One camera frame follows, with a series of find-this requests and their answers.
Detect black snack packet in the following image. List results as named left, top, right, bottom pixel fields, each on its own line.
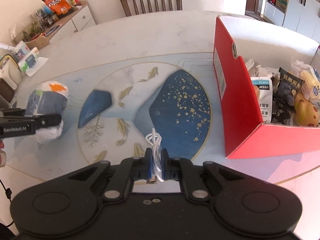
left=271, top=67, right=305, bottom=125

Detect white sideboard cabinet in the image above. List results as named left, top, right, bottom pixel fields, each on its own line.
left=9, top=0, right=96, bottom=49

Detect person hand red nails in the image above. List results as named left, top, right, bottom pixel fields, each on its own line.
left=0, top=140, right=7, bottom=167

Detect grey wall cabinet unit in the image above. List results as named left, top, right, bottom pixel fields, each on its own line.
left=264, top=0, right=319, bottom=42

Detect orange snack bag on sideboard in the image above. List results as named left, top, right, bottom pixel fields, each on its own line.
left=42, top=0, right=72, bottom=16

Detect white packet orange print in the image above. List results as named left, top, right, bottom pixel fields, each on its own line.
left=251, top=77, right=273, bottom=124

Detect white tissue packs on table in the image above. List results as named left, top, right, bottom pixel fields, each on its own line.
left=12, top=41, right=48, bottom=77

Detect blueberry snack plastic bag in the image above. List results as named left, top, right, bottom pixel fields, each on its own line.
left=291, top=60, right=319, bottom=103

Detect yellow spotted toy pig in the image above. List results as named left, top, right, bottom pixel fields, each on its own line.
left=293, top=92, right=319, bottom=127

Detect red cardboard box white inside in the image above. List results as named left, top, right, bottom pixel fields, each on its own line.
left=213, top=15, right=319, bottom=159

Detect white usb cable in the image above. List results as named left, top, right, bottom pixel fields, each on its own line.
left=145, top=127, right=165, bottom=183

